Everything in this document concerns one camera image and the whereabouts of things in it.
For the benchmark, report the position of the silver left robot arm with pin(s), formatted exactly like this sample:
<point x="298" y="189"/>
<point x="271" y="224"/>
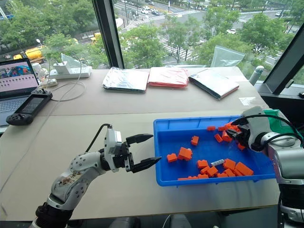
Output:
<point x="71" y="178"/>

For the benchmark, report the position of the white bottle with green cap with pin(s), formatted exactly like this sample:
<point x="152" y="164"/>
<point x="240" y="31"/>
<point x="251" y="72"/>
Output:
<point x="256" y="75"/>

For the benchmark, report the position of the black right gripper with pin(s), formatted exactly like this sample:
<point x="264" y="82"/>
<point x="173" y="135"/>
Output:
<point x="244" y="136"/>

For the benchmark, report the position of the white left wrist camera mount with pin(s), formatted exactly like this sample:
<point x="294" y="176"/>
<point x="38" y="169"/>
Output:
<point x="112" y="142"/>

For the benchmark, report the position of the black handheld game controller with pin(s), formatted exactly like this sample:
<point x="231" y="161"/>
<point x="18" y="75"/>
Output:
<point x="29" y="105"/>

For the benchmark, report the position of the clear tape patch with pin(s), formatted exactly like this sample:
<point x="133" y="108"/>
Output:
<point x="247" y="101"/>

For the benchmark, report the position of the blue plastic bin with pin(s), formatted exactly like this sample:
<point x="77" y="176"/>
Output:
<point x="175" y="171"/>

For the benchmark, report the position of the grey laptop computer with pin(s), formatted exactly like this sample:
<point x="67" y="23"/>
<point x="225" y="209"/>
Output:
<point x="14" y="83"/>

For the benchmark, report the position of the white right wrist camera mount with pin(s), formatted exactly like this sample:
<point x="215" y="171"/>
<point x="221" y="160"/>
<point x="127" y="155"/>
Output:
<point x="257" y="122"/>

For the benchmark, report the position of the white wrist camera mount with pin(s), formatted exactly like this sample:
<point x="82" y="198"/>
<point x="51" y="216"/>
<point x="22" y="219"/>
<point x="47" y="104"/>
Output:
<point x="257" y="122"/>
<point x="112" y="142"/>

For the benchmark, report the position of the white cylindrical battery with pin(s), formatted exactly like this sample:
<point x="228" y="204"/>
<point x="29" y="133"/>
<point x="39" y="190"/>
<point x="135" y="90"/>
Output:
<point x="217" y="162"/>

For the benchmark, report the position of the green plastic bin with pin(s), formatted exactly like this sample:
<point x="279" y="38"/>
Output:
<point x="275" y="120"/>

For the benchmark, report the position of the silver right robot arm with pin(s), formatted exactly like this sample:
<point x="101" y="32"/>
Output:
<point x="285" y="159"/>

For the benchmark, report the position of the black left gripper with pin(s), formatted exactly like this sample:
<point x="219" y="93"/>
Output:
<point x="125" y="158"/>

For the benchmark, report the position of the black window pillar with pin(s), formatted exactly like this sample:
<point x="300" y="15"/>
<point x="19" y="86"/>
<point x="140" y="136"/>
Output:
<point x="109" y="31"/>

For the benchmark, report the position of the flat orange toy plate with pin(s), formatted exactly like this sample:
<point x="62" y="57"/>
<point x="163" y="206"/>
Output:
<point x="187" y="178"/>

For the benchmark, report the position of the black slanted window frame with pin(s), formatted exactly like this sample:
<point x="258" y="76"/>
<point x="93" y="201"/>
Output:
<point x="282" y="69"/>

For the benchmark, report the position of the silver foil bag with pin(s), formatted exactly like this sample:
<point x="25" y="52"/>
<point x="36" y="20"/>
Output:
<point x="126" y="79"/>

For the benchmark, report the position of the white power strip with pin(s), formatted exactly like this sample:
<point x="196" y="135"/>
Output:
<point x="76" y="71"/>

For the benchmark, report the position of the red plastic bag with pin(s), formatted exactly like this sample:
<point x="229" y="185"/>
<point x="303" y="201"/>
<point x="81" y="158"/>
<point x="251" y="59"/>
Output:
<point x="168" y="77"/>

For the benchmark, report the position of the white plug adapter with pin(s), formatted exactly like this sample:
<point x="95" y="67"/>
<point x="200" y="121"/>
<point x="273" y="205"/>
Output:
<point x="60" y="66"/>

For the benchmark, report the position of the clear plastic bag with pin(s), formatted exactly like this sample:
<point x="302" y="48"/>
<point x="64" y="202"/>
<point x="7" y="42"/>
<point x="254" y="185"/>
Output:
<point x="226" y="57"/>

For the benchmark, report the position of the large orange toy brick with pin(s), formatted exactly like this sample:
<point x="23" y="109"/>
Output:
<point x="244" y="169"/>
<point x="185" y="154"/>

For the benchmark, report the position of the small white device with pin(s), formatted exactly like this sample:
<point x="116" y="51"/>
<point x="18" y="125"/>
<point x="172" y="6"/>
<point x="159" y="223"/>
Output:
<point x="50" y="82"/>

